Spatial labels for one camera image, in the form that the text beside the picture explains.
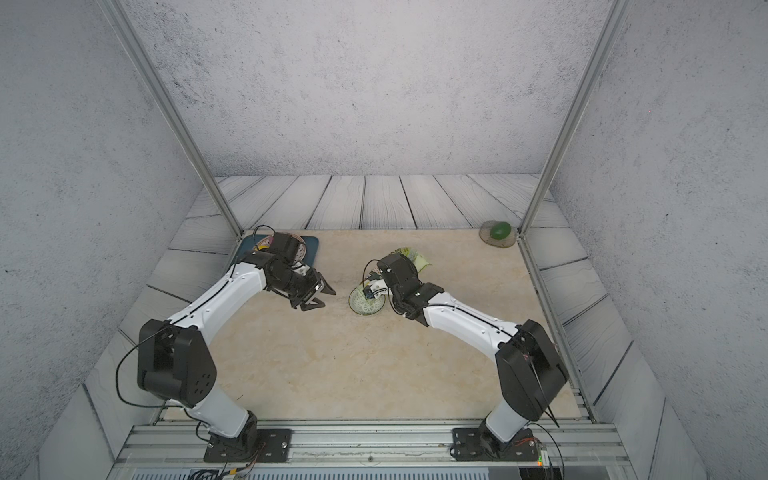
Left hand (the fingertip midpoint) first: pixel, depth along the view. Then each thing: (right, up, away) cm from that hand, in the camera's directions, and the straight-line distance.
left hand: (336, 295), depth 83 cm
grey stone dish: (+52, +19, +36) cm, 66 cm away
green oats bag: (+22, +10, -4) cm, 24 cm away
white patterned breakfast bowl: (+6, -6, +16) cm, 18 cm away
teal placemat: (-42, +15, +36) cm, 57 cm away
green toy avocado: (+57, +20, +32) cm, 68 cm away
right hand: (+20, +10, +1) cm, 22 cm away
